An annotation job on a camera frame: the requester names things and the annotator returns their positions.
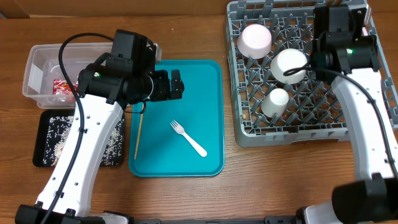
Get large white plate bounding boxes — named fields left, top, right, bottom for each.
left=361, top=4, right=372, bottom=36

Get clear plastic bin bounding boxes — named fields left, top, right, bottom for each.
left=22, top=42, right=112, bottom=109

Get red snack wrapper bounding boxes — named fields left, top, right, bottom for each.
left=53, top=79, right=72, bottom=95

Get bowl with rice and nuts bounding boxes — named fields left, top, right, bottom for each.
left=237, top=24, right=272, bottom=59

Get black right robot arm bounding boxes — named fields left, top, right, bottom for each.
left=303, top=4, right=397, bottom=223

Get white plastic fork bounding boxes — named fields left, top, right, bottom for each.
left=170, top=120, right=208, bottom=157

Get black tray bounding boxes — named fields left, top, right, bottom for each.
left=32, top=108, right=126, bottom=168

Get frosted white cup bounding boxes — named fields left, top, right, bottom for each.
left=261, top=88, right=289, bottom=118

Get white bowl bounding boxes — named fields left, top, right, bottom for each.
left=271, top=49, right=308, bottom=84

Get wooden chopstick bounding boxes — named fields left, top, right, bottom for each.
left=134, top=102, right=146, bottom=160

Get spilled rice and nuts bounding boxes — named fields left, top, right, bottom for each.
left=41, top=116, right=125, bottom=167

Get grey dishwasher rack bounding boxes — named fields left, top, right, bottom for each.
left=226, top=0, right=398, bottom=147

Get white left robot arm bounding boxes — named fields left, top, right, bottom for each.
left=15, top=29, right=184, bottom=223

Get teal plastic tray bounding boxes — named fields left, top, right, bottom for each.
left=129, top=60, right=225, bottom=177

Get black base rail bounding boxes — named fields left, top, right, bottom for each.
left=126, top=216, right=304, bottom=224

